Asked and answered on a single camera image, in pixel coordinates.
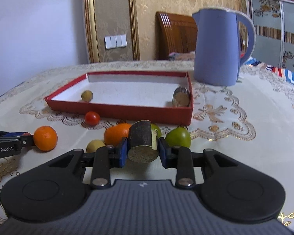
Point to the pale yellow longan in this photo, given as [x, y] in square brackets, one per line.
[94, 145]

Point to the colourful striped bedding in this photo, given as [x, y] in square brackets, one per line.
[286, 74]

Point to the dark sugarcane piece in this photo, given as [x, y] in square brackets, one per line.
[142, 142]

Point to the sugarcane piece at tray right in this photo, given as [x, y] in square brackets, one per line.
[181, 97]

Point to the large orange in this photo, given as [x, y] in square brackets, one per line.
[114, 135]

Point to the red shallow box tray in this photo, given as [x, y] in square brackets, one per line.
[127, 95]

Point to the small orange mandarin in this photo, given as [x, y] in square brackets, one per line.
[45, 138]

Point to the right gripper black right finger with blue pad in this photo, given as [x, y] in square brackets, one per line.
[185, 161]

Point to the patterned wardrobe sliding doors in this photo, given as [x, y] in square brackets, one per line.
[274, 31]

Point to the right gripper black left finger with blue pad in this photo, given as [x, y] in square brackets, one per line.
[105, 158]

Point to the red cherry tomato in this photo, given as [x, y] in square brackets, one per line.
[92, 118]

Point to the green tomato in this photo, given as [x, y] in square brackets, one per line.
[179, 137]
[156, 130]

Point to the gold framed wall panel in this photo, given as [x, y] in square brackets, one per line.
[111, 18]

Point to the white wall switch panel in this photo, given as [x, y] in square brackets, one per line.
[112, 42]

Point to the blue electric kettle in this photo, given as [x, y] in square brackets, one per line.
[217, 54]

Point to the wooden bed headboard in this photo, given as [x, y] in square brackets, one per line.
[177, 33]

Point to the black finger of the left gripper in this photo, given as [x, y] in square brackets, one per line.
[25, 138]

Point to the embroidered cream tablecloth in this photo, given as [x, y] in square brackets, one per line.
[252, 121]

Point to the yellow-green longan in tray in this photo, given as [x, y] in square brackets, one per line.
[87, 96]

